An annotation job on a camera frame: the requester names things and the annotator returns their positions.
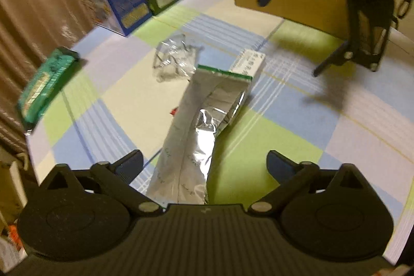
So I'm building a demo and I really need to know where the white medicine box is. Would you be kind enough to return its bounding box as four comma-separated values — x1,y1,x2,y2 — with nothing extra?
229,49,266,79

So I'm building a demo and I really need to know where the silver foil tea bag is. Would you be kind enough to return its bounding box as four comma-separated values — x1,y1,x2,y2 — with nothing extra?
147,65,252,207

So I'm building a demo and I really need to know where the checked blue green tablecloth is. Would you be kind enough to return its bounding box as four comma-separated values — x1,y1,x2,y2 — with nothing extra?
27,0,413,262

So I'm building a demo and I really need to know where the green wet wipes pack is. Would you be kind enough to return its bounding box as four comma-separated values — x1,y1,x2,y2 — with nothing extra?
16,47,81,132

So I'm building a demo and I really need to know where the clear plastic tray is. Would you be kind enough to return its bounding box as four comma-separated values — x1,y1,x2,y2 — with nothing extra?
152,34,203,82

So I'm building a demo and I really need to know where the pink brown curtain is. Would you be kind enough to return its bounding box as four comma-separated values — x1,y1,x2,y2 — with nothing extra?
1,0,93,154

